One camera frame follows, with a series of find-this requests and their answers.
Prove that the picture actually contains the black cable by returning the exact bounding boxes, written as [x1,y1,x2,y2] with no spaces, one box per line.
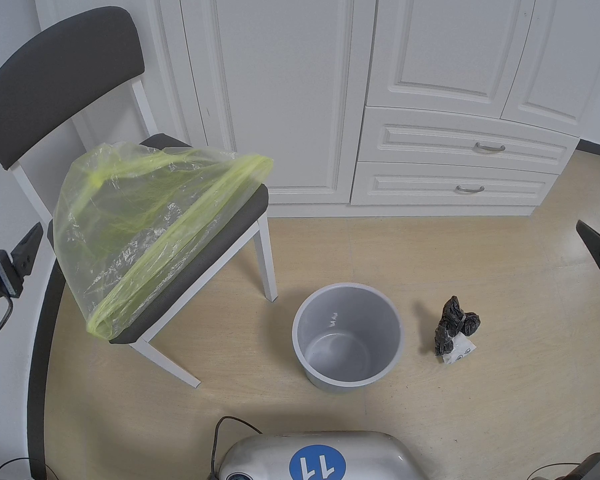
[211,416,263,476]

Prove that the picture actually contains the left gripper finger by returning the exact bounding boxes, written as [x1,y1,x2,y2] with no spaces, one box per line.
[10,222,44,290]

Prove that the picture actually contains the yellow plastic bag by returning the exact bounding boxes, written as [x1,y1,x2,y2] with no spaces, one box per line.
[47,141,274,340]

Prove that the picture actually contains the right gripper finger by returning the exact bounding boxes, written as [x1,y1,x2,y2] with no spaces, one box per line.
[576,219,600,272]

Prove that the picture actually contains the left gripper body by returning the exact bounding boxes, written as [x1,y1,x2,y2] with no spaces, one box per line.
[0,248,23,339]

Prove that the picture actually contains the white wardrobe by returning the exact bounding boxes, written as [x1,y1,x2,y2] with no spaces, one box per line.
[30,0,600,219]

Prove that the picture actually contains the crumpled black plastic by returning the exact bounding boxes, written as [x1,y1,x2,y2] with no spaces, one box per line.
[434,295,482,357]

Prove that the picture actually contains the pale grey trash bin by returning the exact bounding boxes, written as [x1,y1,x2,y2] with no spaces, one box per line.
[292,282,405,395]

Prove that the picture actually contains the dark grey white-framed chair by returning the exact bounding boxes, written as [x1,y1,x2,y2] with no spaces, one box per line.
[0,5,279,389]

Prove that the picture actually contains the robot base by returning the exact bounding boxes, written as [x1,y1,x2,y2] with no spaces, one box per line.
[219,430,423,480]

